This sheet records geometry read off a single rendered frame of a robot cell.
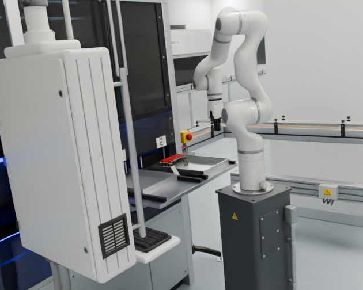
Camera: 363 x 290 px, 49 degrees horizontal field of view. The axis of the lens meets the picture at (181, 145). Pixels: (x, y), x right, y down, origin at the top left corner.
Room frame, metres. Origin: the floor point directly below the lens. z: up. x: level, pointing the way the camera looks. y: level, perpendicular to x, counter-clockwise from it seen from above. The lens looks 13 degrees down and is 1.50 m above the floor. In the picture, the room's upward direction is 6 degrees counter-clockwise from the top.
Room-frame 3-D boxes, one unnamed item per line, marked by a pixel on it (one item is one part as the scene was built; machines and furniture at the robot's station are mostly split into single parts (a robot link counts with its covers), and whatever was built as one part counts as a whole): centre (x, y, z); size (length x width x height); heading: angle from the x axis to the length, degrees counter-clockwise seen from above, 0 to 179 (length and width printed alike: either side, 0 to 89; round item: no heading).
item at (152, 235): (1.54, 0.27, 0.82); 0.40 x 0.14 x 0.02; 48
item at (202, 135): (2.83, -0.08, 0.92); 0.69 x 0.16 x 0.16; 142
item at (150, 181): (1.97, 0.25, 0.90); 0.34 x 0.26 x 0.04; 52
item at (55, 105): (1.39, 0.43, 1.19); 0.50 x 0.19 x 0.78; 48
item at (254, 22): (1.80, -0.34, 1.41); 0.16 x 0.12 x 0.50; 107
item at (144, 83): (2.24, 0.18, 1.51); 0.43 x 0.01 x 0.59; 142
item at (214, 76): (2.14, -0.20, 1.35); 0.09 x 0.08 x 0.13; 107
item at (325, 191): (2.59, -0.97, 0.50); 0.12 x 0.05 x 0.09; 52
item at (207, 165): (2.18, -0.04, 0.90); 0.34 x 0.26 x 0.04; 52
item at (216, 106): (2.14, -0.20, 1.21); 0.10 x 0.08 x 0.11; 142
